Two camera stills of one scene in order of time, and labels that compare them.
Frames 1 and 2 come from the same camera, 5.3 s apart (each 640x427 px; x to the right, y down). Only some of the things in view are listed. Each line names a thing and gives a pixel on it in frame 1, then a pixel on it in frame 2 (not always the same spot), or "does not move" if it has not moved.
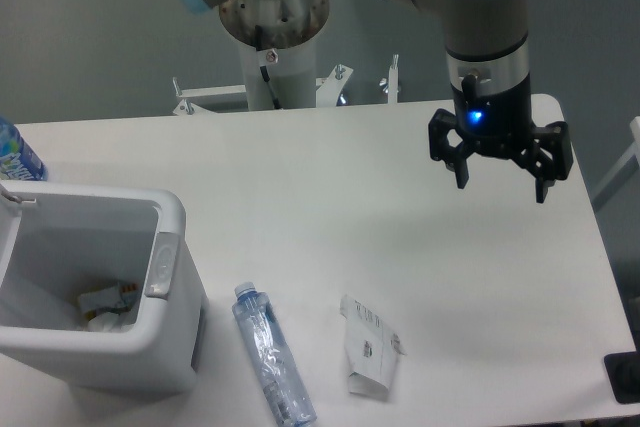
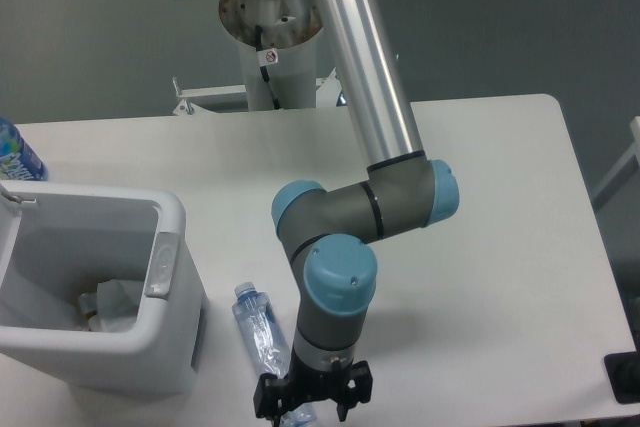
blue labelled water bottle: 18,161 does not move
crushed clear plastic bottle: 273,356 does not move
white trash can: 59,240 does not move
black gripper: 498,125 → 274,396
